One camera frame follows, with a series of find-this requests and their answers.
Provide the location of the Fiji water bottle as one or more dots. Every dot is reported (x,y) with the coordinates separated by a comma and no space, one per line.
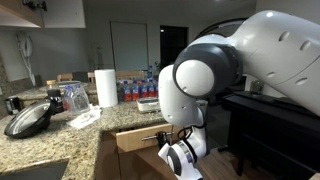
(151,88)
(135,90)
(156,88)
(143,89)
(127,90)

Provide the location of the white crumpled paper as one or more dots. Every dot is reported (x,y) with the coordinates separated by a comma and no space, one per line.
(85,118)

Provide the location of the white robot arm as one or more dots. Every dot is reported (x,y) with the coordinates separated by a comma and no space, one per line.
(283,50)

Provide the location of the small grey metal object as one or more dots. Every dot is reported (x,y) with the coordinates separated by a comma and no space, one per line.
(257,87)

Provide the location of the granite top kitchen counter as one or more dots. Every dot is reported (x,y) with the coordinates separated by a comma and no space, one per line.
(66,140)

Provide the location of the dark potted plant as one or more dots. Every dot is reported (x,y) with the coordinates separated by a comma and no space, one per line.
(157,68)

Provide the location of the white paper towel roll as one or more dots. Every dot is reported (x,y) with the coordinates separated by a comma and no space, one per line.
(106,88)

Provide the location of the white wall board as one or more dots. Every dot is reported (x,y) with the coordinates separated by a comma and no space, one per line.
(129,46)

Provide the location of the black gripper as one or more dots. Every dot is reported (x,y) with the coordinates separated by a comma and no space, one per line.
(166,142)

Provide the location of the clear plastic package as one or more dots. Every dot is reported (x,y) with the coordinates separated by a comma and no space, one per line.
(76,100)

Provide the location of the water bottle with blue cap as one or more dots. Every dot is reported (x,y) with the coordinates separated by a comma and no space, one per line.
(150,72)

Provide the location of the black round glass lid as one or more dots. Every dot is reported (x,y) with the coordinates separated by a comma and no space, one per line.
(28,120)

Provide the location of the black piano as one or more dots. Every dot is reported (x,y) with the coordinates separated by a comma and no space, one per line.
(266,133)

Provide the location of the black clamp device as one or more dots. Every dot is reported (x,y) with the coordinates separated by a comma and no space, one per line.
(35,4)

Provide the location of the dark jar with tan lid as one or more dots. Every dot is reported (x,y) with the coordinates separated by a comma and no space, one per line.
(54,96)

